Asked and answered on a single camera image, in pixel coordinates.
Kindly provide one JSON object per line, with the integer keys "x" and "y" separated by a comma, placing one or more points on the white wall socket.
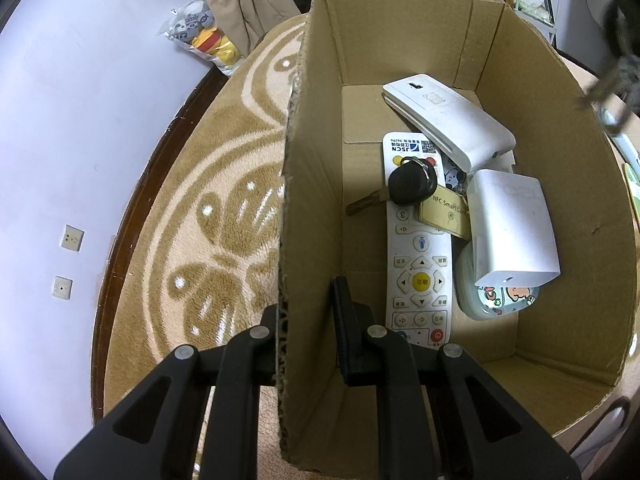
{"x": 71, "y": 238}
{"x": 62, "y": 287}

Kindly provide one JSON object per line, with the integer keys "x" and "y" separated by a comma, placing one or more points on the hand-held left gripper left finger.
{"x": 265, "y": 355}

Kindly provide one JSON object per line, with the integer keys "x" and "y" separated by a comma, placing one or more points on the white square plastic box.
{"x": 515, "y": 225}

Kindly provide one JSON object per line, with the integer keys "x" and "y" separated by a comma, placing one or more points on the bag of plush toys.
{"x": 205, "y": 30}

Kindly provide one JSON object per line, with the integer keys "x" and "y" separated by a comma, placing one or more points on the white remote control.
{"x": 420, "y": 260}

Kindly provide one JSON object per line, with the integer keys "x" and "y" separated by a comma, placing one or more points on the black car key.
{"x": 410, "y": 182}

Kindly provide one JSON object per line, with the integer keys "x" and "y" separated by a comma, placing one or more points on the white plastic device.
{"x": 450, "y": 115}

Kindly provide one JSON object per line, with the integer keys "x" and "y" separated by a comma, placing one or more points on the cartoon print pale case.
{"x": 495, "y": 300}

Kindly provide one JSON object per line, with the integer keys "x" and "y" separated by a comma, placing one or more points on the beige patterned rug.
{"x": 215, "y": 160}

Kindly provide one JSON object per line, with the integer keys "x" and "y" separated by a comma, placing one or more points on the beige coat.
{"x": 245, "y": 0}

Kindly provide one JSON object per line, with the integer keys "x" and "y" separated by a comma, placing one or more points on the gold card tag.
{"x": 442, "y": 212}

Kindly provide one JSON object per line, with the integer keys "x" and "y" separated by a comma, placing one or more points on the dark wooden baseboard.
{"x": 150, "y": 175}

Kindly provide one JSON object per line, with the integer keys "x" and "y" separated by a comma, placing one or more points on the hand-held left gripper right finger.
{"x": 342, "y": 330}

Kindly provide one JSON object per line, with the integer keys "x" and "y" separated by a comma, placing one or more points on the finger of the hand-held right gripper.
{"x": 617, "y": 25}

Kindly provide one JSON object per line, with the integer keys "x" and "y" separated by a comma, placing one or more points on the brown cardboard box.
{"x": 570, "y": 160}

